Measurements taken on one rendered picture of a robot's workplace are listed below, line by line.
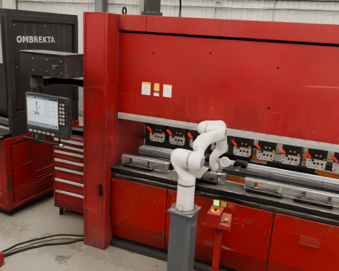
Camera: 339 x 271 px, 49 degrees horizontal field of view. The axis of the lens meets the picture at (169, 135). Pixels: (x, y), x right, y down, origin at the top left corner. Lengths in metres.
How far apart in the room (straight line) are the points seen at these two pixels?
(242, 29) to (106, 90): 1.29
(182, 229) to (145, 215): 1.14
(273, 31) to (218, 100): 0.71
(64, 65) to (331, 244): 2.59
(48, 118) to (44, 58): 0.49
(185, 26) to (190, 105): 0.67
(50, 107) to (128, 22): 1.01
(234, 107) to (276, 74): 0.43
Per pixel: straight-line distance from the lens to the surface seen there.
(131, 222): 3.84
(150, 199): 3.63
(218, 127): 2.74
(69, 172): 4.38
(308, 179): 3.61
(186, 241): 2.68
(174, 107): 3.40
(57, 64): 3.25
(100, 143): 3.58
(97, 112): 3.53
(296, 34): 3.11
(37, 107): 3.43
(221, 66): 3.22
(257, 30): 3.14
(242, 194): 3.32
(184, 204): 2.59
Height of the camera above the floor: 2.19
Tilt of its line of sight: 16 degrees down
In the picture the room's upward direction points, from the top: 3 degrees clockwise
